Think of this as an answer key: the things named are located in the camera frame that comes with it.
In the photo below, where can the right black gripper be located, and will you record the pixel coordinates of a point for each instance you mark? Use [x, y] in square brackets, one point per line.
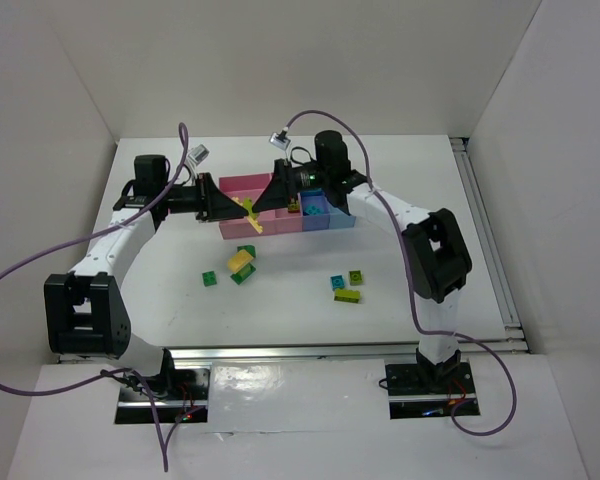
[284, 184]

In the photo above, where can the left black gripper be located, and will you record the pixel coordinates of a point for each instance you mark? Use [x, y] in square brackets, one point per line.
[202, 196]

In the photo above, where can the yellow lego plate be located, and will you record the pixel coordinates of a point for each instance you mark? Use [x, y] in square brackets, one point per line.
[251, 217]

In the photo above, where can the cyan lego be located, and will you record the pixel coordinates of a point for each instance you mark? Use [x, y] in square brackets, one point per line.
[313, 210]

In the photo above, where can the yellow lego brick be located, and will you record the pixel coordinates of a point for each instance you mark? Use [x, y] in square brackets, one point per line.
[239, 261]

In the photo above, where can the lime lego stack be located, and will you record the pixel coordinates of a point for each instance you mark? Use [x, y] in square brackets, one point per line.
[294, 206]

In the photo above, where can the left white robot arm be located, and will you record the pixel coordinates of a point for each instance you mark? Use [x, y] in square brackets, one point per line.
[85, 311]

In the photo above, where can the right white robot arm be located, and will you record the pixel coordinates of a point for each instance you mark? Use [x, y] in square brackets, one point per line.
[435, 255]

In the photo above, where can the large pink container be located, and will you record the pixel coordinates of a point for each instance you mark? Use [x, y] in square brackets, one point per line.
[251, 187]

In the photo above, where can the small pink container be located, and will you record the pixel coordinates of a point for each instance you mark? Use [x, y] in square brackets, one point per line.
[286, 223]

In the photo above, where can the dark blue container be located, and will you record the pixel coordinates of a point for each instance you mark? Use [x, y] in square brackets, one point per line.
[314, 223]

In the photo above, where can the dark green curved lego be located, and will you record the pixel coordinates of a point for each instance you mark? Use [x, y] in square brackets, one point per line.
[248, 248]

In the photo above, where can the light blue container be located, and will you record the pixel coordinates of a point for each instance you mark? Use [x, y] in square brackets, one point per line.
[338, 219]

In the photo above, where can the small green lego brick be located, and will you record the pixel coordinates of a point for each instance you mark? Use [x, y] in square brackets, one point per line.
[209, 278]

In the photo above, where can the small cyan lego brick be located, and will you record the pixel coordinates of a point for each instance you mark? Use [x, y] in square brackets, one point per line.
[337, 282]

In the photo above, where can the small olive lego brick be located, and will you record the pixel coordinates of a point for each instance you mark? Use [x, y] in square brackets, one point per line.
[356, 278]

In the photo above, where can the long lime lego brick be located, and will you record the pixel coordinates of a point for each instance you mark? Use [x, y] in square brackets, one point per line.
[347, 295]

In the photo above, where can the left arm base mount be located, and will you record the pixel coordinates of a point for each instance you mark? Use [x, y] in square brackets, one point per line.
[178, 393]

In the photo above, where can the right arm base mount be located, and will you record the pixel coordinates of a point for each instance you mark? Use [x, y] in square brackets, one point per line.
[409, 397]

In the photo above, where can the aluminium rail front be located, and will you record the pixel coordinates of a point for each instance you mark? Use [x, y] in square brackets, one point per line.
[287, 352]

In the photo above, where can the aluminium rail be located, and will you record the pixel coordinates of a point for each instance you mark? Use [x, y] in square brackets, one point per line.
[514, 341]
[287, 352]

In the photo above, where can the aluminium rail right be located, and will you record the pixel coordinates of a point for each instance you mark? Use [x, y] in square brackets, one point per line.
[514, 341]

